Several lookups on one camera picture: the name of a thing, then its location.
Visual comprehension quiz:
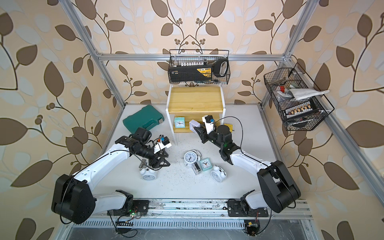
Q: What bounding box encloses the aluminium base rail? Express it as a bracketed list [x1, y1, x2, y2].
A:
[70, 199, 313, 230]

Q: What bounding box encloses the small mint square clock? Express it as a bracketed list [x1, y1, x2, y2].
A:
[199, 158, 213, 172]

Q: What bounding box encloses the white twin-bell clock centre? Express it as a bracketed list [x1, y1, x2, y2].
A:
[183, 150, 202, 167]

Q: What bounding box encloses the small metal bracket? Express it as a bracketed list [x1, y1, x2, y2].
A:
[139, 159, 147, 169]

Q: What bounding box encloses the white folded paper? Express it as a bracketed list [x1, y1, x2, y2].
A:
[288, 89, 330, 101]

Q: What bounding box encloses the drill bit set box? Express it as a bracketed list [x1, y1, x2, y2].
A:
[284, 101, 318, 120]

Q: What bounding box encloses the back wire basket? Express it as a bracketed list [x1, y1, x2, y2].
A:
[168, 49, 231, 85]

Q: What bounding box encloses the wooden two-tier shelf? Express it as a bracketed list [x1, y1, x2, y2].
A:
[166, 85, 226, 144]

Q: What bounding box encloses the white twin-bell clock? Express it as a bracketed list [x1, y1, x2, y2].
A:
[210, 165, 227, 183]
[183, 150, 202, 167]
[140, 168, 158, 181]

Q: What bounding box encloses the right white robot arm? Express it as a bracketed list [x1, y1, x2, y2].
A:
[194, 125, 301, 215]

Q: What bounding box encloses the white twin-bell clock left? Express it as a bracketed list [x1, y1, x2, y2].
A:
[140, 168, 158, 181]

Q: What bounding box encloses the mint square alarm clock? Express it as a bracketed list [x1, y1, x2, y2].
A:
[174, 117, 186, 129]

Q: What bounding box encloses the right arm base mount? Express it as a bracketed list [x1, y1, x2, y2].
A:
[226, 190, 269, 218]

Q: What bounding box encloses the right wire basket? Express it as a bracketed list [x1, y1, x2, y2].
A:
[264, 64, 335, 131]

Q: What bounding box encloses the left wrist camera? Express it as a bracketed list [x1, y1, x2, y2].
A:
[154, 137, 172, 153]

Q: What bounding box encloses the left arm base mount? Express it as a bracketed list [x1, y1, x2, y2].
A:
[109, 190, 150, 218]

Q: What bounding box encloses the white twin-bell clock right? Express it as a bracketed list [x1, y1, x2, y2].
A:
[210, 165, 227, 183]

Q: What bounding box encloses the transparent grey square clock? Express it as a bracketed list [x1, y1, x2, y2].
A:
[192, 163, 202, 175]

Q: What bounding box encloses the lilac square alarm clock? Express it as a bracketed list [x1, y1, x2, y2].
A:
[189, 120, 201, 133]

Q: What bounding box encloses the green plastic tool case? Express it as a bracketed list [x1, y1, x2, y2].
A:
[123, 105, 165, 134]

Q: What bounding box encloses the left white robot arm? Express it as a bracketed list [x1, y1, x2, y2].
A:
[51, 128, 172, 224]

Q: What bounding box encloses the wire basket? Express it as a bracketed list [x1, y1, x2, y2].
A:
[264, 64, 335, 131]
[168, 49, 231, 85]

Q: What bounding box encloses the yellow sticky note pad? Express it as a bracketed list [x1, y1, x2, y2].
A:
[224, 123, 233, 133]

